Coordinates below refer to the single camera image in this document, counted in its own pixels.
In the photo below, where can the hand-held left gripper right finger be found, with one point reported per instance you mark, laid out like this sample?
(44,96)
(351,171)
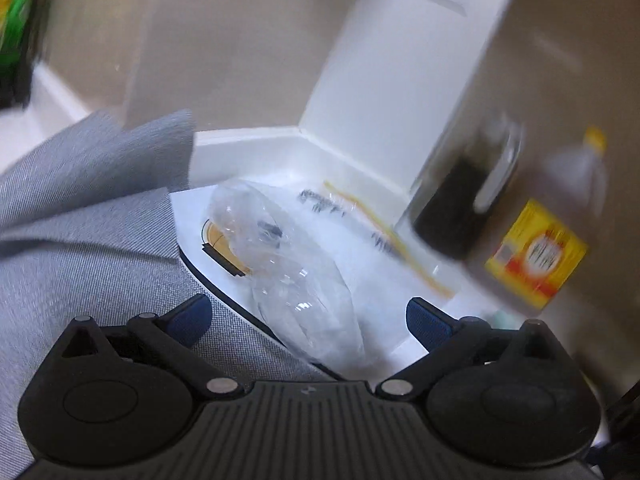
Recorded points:
(430,322)

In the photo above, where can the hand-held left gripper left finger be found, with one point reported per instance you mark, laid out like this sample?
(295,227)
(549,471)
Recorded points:
(190,320)

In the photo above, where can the clear plastic bag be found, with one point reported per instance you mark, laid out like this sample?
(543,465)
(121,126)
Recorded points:
(300,300)

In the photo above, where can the grey cloth mat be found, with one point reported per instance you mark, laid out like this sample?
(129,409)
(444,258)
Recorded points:
(100,260)

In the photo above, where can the dark liquid dispenser bottle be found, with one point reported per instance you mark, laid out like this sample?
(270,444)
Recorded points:
(450,210)

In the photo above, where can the yellow label cooking wine jug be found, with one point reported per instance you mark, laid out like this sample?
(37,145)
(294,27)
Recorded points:
(535,255)

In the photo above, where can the clear packet with yellow strip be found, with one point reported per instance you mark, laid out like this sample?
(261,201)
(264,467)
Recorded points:
(350,220)

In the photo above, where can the green snack packet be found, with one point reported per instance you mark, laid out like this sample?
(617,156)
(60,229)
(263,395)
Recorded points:
(17,20)

